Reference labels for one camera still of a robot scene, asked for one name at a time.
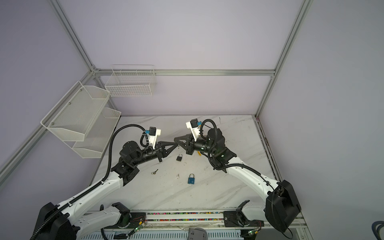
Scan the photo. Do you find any grey object at front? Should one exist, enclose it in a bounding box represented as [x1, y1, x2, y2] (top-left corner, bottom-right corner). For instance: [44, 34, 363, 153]
[187, 228, 209, 240]

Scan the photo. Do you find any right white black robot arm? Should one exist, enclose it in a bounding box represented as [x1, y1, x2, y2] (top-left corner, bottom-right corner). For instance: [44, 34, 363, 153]
[174, 129, 302, 233]

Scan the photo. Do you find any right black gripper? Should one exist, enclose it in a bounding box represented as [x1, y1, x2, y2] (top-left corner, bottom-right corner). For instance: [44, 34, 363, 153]
[173, 134, 216, 157]

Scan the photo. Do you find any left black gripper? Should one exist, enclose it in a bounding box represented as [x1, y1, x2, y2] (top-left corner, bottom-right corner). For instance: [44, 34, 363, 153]
[132, 141, 178, 167]

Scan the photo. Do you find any aluminium frame structure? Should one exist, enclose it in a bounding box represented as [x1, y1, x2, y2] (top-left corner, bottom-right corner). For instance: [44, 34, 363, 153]
[1, 1, 313, 188]

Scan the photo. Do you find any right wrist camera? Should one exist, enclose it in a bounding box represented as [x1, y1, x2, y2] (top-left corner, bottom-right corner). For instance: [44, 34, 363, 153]
[186, 119, 202, 142]

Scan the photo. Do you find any front aluminium rail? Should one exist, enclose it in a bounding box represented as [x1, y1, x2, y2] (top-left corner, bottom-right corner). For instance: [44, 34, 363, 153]
[103, 205, 313, 240]

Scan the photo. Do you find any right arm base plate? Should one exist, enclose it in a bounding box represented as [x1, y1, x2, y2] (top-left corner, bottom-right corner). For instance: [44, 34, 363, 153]
[223, 211, 265, 228]

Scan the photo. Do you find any blue padlock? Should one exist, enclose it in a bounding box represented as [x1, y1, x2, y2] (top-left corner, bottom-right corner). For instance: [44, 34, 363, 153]
[188, 174, 195, 185]

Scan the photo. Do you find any left black corrugated cable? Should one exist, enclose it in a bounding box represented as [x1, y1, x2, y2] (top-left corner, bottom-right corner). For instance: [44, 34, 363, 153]
[29, 124, 148, 240]

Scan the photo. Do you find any black padlock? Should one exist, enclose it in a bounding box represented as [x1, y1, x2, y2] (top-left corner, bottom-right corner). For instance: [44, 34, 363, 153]
[176, 154, 183, 162]

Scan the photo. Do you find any white wire basket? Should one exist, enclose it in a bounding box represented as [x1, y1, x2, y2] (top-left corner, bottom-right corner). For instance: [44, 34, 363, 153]
[105, 65, 157, 98]

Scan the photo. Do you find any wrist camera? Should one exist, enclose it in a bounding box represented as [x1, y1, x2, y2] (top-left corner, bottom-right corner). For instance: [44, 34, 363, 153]
[186, 119, 202, 142]
[145, 127, 161, 149]

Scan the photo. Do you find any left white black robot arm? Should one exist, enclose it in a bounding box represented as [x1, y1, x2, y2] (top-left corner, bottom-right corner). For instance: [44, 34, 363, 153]
[31, 141, 178, 240]

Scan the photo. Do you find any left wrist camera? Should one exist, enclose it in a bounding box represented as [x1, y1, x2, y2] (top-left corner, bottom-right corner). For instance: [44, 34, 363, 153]
[145, 127, 161, 149]

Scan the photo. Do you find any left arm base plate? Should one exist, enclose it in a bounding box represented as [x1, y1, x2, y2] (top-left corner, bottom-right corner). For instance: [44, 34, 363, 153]
[118, 212, 146, 229]

